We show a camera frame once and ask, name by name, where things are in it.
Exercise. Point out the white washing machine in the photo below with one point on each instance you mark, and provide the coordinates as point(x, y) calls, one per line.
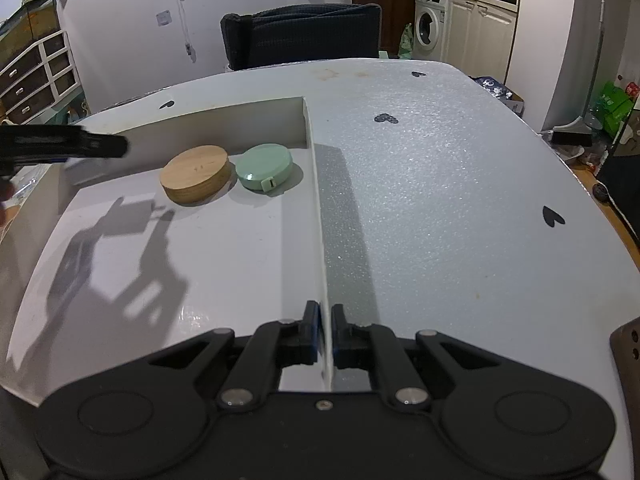
point(430, 29)

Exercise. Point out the dark fabric chair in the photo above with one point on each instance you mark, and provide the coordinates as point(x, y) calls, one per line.
point(302, 33)

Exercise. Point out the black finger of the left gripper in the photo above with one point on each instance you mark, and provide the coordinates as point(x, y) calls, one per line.
point(29, 145)

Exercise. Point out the white shallow tray box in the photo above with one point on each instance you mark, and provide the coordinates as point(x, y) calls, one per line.
point(100, 267)

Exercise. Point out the round wooden disc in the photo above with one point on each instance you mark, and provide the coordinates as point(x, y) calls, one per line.
point(196, 174)

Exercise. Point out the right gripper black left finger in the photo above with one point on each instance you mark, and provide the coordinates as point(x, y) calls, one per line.
point(257, 370)

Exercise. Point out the mint green tape measure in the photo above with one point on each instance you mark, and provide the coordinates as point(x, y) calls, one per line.
point(264, 167)

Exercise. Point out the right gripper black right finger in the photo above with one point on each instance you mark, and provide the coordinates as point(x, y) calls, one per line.
point(376, 350)

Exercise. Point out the glass fish tank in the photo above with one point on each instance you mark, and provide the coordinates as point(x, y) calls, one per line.
point(34, 20)

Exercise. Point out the white drawer cabinet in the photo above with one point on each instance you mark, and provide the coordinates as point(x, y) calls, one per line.
point(41, 81)

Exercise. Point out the wall light switch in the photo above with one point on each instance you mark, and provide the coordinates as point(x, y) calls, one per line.
point(164, 18)

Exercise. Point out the white kitchen cabinet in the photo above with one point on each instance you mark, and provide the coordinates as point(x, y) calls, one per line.
point(479, 38)

